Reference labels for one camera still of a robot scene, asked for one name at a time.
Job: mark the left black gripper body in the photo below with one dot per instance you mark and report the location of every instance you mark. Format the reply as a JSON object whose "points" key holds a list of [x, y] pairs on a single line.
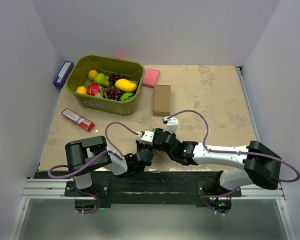
{"points": [[141, 146]]}

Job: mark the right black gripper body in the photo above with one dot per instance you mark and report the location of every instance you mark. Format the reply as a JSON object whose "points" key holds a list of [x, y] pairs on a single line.
{"points": [[158, 130]]}

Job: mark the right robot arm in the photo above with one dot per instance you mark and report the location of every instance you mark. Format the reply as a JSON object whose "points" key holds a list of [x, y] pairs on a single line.
{"points": [[254, 164]]}

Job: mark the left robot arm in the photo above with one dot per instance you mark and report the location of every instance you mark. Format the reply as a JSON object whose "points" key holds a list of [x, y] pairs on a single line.
{"points": [[87, 155]]}

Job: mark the brown cardboard box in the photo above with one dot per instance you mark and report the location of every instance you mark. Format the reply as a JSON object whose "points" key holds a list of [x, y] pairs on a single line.
{"points": [[162, 101]]}

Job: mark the red rectangular box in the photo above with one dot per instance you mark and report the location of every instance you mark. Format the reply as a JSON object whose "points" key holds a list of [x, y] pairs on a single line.
{"points": [[78, 119]]}

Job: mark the pink box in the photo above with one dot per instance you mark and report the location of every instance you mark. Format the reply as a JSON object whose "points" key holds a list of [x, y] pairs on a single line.
{"points": [[150, 77]]}

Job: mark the purple blue box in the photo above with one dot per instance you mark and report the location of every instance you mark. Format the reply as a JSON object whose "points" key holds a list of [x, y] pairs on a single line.
{"points": [[64, 72]]}

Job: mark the green round fruit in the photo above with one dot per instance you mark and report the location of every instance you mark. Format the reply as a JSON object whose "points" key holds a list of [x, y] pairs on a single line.
{"points": [[126, 96]]}

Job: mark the yellow mango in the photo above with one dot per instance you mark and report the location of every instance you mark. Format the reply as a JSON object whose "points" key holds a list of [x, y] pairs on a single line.
{"points": [[125, 85]]}

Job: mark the dark red grapes front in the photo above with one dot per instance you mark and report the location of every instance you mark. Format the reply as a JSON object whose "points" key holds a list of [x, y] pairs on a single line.
{"points": [[113, 93]]}

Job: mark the olive green plastic bin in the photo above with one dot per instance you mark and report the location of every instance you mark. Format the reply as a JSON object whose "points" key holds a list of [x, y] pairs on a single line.
{"points": [[133, 71]]}

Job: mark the dark purple grapes back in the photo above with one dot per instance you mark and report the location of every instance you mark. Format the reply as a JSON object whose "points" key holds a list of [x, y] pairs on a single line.
{"points": [[114, 77]]}

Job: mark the green pear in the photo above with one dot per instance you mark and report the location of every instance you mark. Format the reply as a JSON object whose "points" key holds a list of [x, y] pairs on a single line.
{"points": [[102, 80]]}

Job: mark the yellow lemon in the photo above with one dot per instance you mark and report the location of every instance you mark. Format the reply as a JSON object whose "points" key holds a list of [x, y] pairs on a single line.
{"points": [[81, 90]]}

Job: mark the small orange fruit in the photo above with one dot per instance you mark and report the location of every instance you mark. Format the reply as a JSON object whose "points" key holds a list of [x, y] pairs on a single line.
{"points": [[92, 74]]}

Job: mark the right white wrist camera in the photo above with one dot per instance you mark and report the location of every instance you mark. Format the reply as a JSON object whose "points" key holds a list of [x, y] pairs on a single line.
{"points": [[171, 124]]}

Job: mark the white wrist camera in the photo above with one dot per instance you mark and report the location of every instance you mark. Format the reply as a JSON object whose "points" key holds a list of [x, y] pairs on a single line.
{"points": [[171, 124], [147, 138]]}

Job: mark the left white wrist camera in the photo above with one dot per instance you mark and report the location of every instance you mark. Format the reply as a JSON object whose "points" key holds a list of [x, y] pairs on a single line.
{"points": [[147, 138]]}

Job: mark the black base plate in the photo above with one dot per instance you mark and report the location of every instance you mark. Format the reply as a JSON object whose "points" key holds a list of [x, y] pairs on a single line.
{"points": [[159, 188]]}

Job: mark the aluminium frame rail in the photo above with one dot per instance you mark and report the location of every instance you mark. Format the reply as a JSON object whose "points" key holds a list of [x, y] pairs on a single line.
{"points": [[48, 189]]}

